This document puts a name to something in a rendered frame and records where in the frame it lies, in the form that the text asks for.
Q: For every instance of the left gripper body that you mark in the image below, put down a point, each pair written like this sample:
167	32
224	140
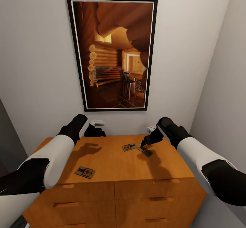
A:
95	132

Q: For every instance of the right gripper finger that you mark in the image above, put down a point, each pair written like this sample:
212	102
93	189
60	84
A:
143	143

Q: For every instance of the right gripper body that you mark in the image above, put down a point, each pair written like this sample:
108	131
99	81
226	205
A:
152	138

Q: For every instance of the mousetrap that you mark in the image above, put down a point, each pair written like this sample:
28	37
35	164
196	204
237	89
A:
85	172
129	147
145	151

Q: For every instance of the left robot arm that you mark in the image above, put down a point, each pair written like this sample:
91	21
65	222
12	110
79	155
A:
42	170

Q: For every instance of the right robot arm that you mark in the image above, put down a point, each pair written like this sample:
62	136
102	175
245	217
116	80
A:
217	176

